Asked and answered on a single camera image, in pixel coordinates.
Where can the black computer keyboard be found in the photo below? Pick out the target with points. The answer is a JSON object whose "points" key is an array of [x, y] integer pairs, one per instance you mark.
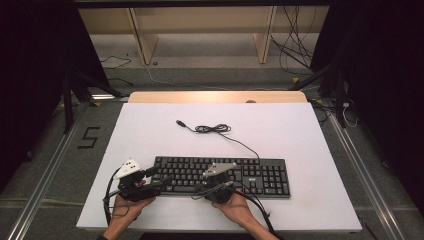
{"points": [[266, 176]]}

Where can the person's right hand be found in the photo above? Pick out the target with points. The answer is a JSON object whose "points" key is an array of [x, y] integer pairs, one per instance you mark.
{"points": [[238, 208]]}

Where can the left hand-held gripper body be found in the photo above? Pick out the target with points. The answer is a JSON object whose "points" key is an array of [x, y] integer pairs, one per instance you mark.
{"points": [[131, 186]]}

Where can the person's left hand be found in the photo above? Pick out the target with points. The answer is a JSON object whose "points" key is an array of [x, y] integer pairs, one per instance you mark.
{"points": [[128, 210]]}

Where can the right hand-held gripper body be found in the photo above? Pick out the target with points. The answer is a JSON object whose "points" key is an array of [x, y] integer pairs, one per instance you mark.
{"points": [[218, 190]]}

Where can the wooden table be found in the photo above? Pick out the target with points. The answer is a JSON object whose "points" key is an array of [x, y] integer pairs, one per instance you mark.
{"points": [[216, 97]]}

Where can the wooden background desk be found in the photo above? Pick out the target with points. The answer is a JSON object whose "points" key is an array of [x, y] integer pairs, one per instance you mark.
{"points": [[200, 20]]}

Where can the black metal stand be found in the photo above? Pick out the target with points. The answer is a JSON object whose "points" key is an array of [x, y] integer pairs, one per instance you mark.
{"points": [[339, 96], [68, 106]]}

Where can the aluminium floor rail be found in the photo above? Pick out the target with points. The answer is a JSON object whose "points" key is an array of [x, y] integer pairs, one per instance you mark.
{"points": [[370, 180], [43, 186]]}

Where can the black curtain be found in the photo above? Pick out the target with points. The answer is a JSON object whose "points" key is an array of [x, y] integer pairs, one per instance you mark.
{"points": [[36, 50], [383, 66]]}

